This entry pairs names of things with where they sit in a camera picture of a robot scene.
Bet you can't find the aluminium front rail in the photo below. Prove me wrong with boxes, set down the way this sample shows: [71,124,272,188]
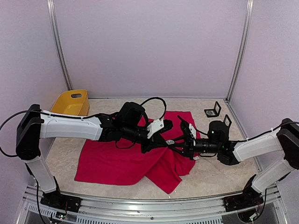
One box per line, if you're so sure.
[14,184,287,224]

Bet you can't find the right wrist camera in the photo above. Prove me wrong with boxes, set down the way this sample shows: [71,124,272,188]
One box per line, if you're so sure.
[177,115,196,140]

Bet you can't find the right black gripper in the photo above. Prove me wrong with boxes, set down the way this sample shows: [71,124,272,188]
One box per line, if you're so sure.
[168,133,221,160]

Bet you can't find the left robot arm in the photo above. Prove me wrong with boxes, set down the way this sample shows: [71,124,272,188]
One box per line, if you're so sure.
[14,102,173,213]

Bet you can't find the black brooch display box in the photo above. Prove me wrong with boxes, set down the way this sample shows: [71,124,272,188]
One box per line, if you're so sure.
[204,101,221,118]

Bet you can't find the right aluminium post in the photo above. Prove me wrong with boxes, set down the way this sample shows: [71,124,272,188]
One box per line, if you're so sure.
[226,0,254,104]

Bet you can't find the yellow plastic basket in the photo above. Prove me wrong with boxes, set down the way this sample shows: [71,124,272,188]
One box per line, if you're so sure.
[51,89,89,116]

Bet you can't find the magenta t-shirt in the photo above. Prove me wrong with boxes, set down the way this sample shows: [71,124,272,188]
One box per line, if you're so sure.
[74,111,201,195]

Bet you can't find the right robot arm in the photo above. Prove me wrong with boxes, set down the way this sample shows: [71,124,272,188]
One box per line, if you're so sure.
[166,119,299,212]

